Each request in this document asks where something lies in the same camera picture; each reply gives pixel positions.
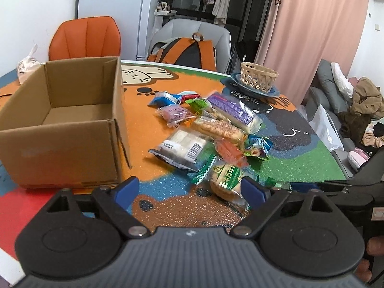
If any blue green candy packet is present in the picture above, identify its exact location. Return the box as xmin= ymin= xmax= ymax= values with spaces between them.
xmin=243 ymin=134 xmax=273 ymax=161

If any green biscuit snack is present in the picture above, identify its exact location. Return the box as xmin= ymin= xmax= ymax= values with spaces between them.
xmin=187 ymin=154 xmax=250 ymax=210

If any orange red snack packet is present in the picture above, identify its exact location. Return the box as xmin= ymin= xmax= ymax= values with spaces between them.
xmin=214 ymin=138 xmax=249 ymax=168

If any white cake snack pack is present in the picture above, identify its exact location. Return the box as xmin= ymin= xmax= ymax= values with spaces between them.
xmin=148 ymin=126 xmax=213 ymax=172

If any purple white wafer pack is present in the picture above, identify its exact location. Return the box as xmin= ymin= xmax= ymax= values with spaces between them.
xmin=206 ymin=92 xmax=262 ymax=134

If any long cracker pack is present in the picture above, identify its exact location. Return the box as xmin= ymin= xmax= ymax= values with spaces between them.
xmin=191 ymin=116 xmax=246 ymax=144

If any pink snack packet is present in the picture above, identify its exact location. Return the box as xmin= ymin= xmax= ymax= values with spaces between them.
xmin=156 ymin=104 xmax=195 ymax=127

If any green snack packet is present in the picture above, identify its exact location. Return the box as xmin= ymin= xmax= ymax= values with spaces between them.
xmin=186 ymin=97 xmax=211 ymax=116

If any right hand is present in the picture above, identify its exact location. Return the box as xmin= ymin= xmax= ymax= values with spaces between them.
xmin=355 ymin=236 xmax=384 ymax=283

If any brown clothes pile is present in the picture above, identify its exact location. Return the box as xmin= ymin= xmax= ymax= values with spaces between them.
xmin=338 ymin=77 xmax=383 ymax=151

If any white plastic bag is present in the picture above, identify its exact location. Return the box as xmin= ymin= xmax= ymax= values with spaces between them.
xmin=308 ymin=105 xmax=344 ymax=152

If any grey sofa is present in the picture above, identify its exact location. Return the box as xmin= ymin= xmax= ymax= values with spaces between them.
xmin=303 ymin=58 xmax=384 ymax=179

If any brown cardboard box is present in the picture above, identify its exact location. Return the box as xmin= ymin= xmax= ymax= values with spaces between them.
xmin=1 ymin=57 xmax=130 ymax=189

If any blue ceramic plate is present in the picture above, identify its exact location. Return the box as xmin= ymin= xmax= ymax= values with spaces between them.
xmin=230 ymin=73 xmax=280 ymax=97

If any woven wicker basket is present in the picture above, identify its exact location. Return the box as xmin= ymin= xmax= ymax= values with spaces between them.
xmin=240 ymin=62 xmax=279 ymax=92

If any blue snack packet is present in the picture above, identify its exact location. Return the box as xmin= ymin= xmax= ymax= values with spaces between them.
xmin=148 ymin=92 xmax=180 ymax=108

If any tissue pack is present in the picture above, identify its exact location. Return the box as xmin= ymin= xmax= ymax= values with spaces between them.
xmin=16 ymin=44 xmax=41 ymax=84

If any red white snack packet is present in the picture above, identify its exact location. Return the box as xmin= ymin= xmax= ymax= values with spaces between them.
xmin=177 ymin=91 xmax=200 ymax=104

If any pink curtain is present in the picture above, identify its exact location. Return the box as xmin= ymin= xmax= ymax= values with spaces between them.
xmin=255 ymin=0 xmax=369 ymax=105

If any orange chair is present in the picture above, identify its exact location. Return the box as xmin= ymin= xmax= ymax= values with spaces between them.
xmin=48 ymin=16 xmax=121 ymax=60

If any orange black backpack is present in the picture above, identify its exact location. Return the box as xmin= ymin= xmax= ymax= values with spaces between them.
xmin=147 ymin=33 xmax=217 ymax=72

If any grey chair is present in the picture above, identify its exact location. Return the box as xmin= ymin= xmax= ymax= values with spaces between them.
xmin=148 ymin=18 xmax=232 ymax=73

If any white refrigerator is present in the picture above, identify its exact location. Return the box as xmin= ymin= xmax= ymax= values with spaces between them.
xmin=75 ymin=0 xmax=157 ymax=60

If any white mug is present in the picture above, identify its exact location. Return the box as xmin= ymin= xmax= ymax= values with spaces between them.
xmin=157 ymin=2 xmax=168 ymax=12

